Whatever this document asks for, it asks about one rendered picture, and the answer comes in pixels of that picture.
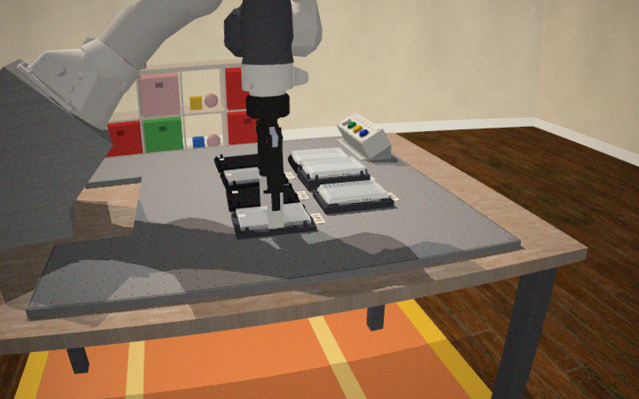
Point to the white control panel with four buttons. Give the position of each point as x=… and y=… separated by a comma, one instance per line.
x=364, y=139

